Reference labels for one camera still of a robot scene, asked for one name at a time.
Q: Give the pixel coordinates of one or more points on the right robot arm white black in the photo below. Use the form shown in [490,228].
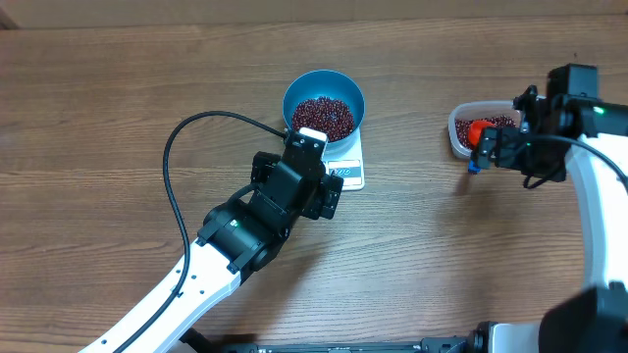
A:
[570,133]

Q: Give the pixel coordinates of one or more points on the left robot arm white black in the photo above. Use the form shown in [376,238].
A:
[237,239]

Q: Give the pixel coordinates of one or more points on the pile of red beans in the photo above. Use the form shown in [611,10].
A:
[462,127]

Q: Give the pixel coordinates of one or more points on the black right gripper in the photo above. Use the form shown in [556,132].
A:
[507,141]

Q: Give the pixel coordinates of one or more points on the blue metal bowl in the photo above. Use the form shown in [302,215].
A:
[327,83]

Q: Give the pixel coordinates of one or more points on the red beans in bowl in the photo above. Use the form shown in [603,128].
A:
[324,114]

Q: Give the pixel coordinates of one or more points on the white digital kitchen scale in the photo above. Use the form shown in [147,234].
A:
[344,158]

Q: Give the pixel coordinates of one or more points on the clear plastic container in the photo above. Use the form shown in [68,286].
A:
[497,113]

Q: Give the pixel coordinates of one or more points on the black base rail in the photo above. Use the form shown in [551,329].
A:
[373,343]

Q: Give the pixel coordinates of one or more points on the red measuring scoop blue handle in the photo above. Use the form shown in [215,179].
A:
[474,134]

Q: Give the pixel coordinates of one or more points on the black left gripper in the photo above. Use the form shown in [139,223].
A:
[325,199]

